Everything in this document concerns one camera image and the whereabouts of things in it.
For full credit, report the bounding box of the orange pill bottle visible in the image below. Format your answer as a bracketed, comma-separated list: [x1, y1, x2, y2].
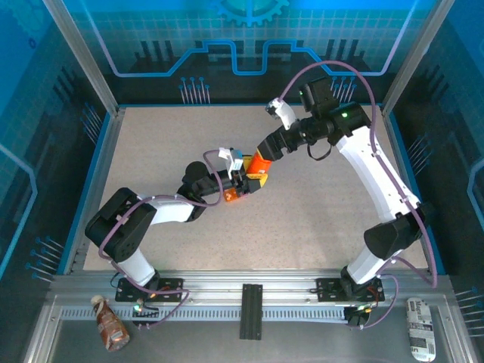
[244, 149, 274, 177]

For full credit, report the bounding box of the black controller board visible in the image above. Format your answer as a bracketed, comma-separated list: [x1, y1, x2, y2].
[131, 298, 160, 328]

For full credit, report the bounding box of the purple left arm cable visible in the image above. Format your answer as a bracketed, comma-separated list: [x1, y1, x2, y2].
[98, 150, 225, 330]

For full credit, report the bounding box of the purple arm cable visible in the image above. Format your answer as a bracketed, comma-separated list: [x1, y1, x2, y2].
[98, 150, 225, 330]
[278, 59, 439, 330]

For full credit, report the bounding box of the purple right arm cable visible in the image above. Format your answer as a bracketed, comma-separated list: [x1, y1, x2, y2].
[278, 59, 439, 330]

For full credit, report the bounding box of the aluminium side rail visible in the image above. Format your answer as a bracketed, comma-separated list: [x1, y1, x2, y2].
[62, 107, 124, 275]

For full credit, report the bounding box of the aluminium frame beam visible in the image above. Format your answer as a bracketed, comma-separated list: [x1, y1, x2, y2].
[47, 268, 453, 307]

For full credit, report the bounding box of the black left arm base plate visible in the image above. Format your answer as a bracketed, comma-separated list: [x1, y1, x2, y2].
[115, 278, 185, 303]

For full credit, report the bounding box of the aluminium frame post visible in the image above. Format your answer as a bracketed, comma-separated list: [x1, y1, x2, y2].
[41, 0, 126, 118]
[380, 0, 457, 118]

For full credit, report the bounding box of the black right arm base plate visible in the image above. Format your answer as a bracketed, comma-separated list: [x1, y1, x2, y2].
[315, 278, 386, 303]

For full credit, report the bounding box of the black extrusion bracket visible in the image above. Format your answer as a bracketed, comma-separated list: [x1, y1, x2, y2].
[239, 283, 264, 341]

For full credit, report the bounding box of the slotted aluminium rail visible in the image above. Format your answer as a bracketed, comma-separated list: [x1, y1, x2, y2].
[60, 306, 348, 321]

